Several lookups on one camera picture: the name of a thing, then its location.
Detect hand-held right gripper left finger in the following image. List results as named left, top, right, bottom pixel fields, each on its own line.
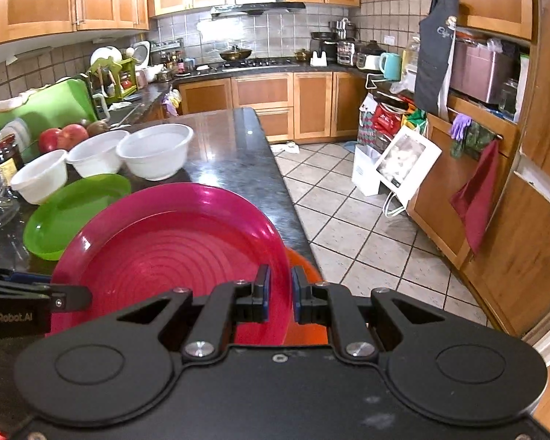
left=117, top=265, right=271, bottom=359

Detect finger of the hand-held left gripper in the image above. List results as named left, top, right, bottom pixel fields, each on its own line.
left=0, top=271, right=52, bottom=287
left=0, top=284, right=93, bottom=314

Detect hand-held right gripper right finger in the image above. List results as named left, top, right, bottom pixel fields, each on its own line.
left=291, top=266, right=443, bottom=362

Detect orange plastic plate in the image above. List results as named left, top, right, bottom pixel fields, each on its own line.
left=284, top=246, right=329, bottom=345

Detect green plastic plate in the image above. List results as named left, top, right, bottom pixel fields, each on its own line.
left=23, top=173, right=133, bottom=261

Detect pink plastic plate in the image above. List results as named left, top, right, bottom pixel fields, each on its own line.
left=50, top=183, right=295, bottom=345

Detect small white bowl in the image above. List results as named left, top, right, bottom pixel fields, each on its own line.
left=10, top=149, right=69, bottom=205

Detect medium white bowl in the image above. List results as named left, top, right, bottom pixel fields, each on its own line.
left=66, top=130, right=130, bottom=179

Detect large white bowl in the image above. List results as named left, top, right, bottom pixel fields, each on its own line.
left=116, top=124, right=194, bottom=181

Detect white plates in rack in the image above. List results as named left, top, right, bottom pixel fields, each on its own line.
left=90, top=47, right=122, bottom=67

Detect clear glass mug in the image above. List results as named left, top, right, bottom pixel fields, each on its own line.
left=0, top=178, right=20, bottom=230

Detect jar with red lid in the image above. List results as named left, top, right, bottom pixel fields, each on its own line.
left=0, top=134, right=25, bottom=175

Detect white cardboard box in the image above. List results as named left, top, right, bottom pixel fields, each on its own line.
left=351, top=144, right=395, bottom=197

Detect red apple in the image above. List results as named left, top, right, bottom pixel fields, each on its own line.
left=38, top=128, right=66, bottom=155
left=59, top=124, right=89, bottom=150

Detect white paper bag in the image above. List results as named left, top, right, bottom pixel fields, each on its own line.
left=374, top=125, right=443, bottom=203

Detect green cutting board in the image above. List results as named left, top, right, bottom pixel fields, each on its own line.
left=0, top=78, right=98, bottom=135

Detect wooden lower cabinets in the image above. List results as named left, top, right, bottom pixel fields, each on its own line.
left=176, top=70, right=368, bottom=143

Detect red shopping bags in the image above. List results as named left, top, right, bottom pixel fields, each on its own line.
left=359, top=93, right=428, bottom=148

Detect dark red cloth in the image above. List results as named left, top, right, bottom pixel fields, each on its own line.
left=450, top=139, right=501, bottom=258

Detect green dish rack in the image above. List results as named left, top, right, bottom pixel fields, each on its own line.
left=89, top=57, right=139, bottom=102

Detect gas stove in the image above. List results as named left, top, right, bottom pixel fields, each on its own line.
left=220, top=58, right=300, bottom=71

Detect purple rubber gloves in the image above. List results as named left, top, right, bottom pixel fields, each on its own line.
left=450, top=112, right=473, bottom=141

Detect dark wok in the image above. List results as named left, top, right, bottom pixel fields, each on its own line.
left=219, top=46, right=253, bottom=62

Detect green patterned cloth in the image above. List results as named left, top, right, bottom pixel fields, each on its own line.
left=449, top=121, right=496, bottom=159

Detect teal electric kettle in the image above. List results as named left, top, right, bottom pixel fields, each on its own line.
left=379, top=52, right=403, bottom=81

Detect black coffee machine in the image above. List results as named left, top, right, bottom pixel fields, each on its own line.
left=309, top=32, right=340, bottom=63

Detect cream electric cooker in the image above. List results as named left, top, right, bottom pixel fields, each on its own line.
left=356, top=41, right=386, bottom=70

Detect white rice cooker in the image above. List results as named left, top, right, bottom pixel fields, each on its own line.
left=132, top=41, right=153, bottom=72

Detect large clear plastic bottle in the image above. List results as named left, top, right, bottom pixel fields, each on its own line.
left=402, top=34, right=422, bottom=79

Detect tall wooden cabinet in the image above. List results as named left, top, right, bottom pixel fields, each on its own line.
left=411, top=0, right=550, bottom=336

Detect steel pressure cooker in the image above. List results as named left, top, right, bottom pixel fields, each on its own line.
left=329, top=18, right=359, bottom=40

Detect dark grey apron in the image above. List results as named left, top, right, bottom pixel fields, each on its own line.
left=414, top=0, right=459, bottom=116

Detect steel range hood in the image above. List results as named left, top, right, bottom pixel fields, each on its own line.
left=210, top=2, right=306, bottom=19

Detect pink metal appliance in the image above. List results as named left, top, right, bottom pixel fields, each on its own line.
left=448, top=40, right=514, bottom=104

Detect clear glass jar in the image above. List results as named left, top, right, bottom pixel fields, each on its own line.
left=499, top=78, right=519, bottom=116

